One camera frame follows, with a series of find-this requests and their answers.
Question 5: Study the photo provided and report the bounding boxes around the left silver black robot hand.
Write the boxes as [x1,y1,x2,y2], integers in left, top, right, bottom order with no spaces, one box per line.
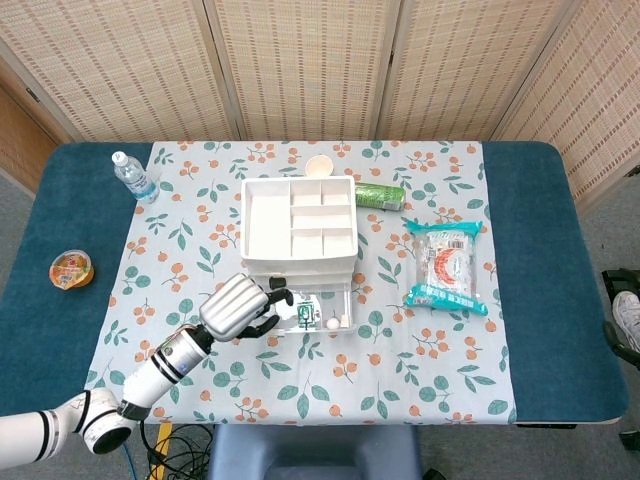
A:
[198,272,295,344]

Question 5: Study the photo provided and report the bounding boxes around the white drawer organizer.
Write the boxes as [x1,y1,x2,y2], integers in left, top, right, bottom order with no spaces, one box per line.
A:
[240,175,360,335]

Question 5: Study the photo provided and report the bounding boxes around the floral tablecloth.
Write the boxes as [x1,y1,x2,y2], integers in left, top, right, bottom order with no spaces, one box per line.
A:
[75,139,519,426]

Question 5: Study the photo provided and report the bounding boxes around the blue-grey seat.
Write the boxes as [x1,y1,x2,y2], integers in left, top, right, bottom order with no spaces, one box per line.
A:
[207,423,424,480]

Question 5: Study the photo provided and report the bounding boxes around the clear water bottle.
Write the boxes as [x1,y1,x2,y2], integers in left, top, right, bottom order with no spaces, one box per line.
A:
[110,150,161,204]

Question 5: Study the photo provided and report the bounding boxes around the orange jelly cup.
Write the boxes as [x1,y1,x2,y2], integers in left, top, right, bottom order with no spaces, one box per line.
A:
[48,248,96,291]

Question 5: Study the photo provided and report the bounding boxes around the beige paper cup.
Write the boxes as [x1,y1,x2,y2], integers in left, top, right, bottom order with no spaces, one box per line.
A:
[304,155,335,179]

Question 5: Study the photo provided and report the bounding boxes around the green drink can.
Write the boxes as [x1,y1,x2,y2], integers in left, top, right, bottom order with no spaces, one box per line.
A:
[354,182,407,213]

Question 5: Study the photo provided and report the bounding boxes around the teal snack bag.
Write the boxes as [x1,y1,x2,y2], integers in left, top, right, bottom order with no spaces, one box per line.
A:
[402,218,490,317]

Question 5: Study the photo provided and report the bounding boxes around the woven folding screen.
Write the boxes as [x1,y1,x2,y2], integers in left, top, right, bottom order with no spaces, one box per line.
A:
[0,0,640,216]

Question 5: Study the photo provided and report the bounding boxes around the teal table cover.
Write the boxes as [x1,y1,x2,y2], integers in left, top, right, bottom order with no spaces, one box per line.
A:
[0,141,630,426]

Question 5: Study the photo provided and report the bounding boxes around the white sneaker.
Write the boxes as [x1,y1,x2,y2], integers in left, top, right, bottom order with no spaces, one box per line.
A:
[612,291,640,349]

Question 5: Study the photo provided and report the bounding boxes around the black cable bundle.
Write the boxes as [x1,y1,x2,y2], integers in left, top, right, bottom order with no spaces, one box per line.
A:
[141,422,215,480]

